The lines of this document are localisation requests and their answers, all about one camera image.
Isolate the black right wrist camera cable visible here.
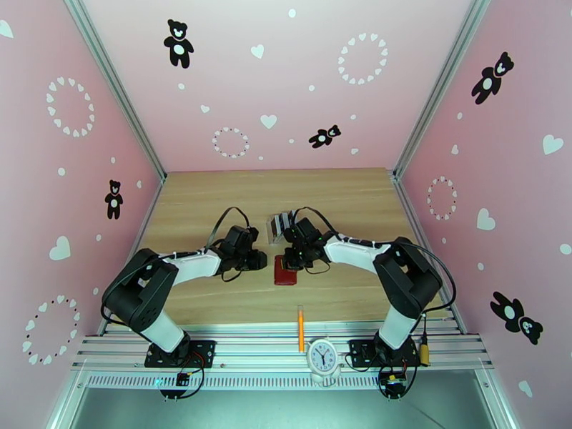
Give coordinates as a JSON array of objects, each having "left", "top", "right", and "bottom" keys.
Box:
[{"left": 292, "top": 207, "right": 342, "bottom": 240}]

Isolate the aluminium frame post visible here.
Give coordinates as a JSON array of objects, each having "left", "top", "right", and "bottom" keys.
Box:
[
  {"left": 60, "top": 0, "right": 167, "bottom": 183},
  {"left": 392, "top": 0, "right": 498, "bottom": 183}
]

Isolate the yellow handled screwdriver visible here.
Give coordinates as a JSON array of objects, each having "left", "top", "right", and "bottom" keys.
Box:
[{"left": 420, "top": 317, "right": 432, "bottom": 367}]

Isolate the aluminium front rail platform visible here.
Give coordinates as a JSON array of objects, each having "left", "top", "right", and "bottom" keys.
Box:
[{"left": 71, "top": 322, "right": 495, "bottom": 390}]

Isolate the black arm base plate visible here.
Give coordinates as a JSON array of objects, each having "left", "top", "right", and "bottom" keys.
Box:
[
  {"left": 348, "top": 338, "right": 423, "bottom": 368},
  {"left": 144, "top": 339, "right": 217, "bottom": 369}
]

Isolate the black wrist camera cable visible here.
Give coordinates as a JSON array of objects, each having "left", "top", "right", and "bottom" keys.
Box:
[
  {"left": 292, "top": 207, "right": 342, "bottom": 240},
  {"left": 208, "top": 207, "right": 252, "bottom": 255}
]

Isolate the red leather card holder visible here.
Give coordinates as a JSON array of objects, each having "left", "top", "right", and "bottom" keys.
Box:
[{"left": 272, "top": 255, "right": 300, "bottom": 287}]

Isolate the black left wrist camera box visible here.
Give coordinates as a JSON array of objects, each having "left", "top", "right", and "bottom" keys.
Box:
[{"left": 225, "top": 225, "right": 260, "bottom": 251}]

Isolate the black left wrist camera cable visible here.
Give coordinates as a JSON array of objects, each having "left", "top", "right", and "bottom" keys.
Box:
[{"left": 208, "top": 207, "right": 252, "bottom": 255}]

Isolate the clear acrylic card stand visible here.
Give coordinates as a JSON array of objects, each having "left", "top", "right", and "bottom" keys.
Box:
[{"left": 266, "top": 210, "right": 297, "bottom": 245}]

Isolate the aluminium table side rail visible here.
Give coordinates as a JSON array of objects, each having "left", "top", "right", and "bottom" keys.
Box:
[
  {"left": 392, "top": 172, "right": 465, "bottom": 335},
  {"left": 96, "top": 178, "right": 167, "bottom": 337}
]

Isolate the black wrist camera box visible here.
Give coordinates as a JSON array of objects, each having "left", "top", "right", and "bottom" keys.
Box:
[
  {"left": 225, "top": 225, "right": 260, "bottom": 251},
  {"left": 292, "top": 217, "right": 319, "bottom": 240}
]

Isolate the white alarm clock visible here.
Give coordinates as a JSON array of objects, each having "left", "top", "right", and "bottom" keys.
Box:
[{"left": 307, "top": 337, "right": 342, "bottom": 388}]

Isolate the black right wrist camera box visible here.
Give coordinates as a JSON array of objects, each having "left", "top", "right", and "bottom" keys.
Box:
[{"left": 292, "top": 217, "right": 319, "bottom": 240}]

